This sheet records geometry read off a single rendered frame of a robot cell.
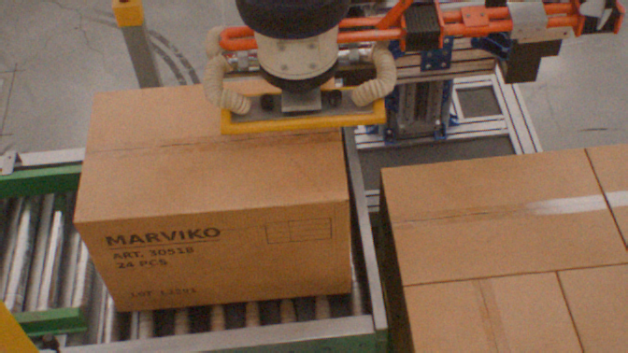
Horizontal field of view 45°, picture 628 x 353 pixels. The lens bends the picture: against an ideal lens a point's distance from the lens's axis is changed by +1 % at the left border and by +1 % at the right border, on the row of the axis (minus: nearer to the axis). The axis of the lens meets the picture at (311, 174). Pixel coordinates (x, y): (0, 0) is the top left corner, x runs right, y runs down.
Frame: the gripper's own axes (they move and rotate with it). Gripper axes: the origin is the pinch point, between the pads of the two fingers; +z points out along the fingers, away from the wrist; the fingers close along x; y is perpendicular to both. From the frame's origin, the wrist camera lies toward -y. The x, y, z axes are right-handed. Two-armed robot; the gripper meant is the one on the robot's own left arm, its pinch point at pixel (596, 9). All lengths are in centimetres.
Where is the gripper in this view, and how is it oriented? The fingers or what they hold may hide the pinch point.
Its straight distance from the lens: 168.0
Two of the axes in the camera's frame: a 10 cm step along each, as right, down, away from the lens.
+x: 0.4, 7.7, -6.3
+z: 0.5, 6.3, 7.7
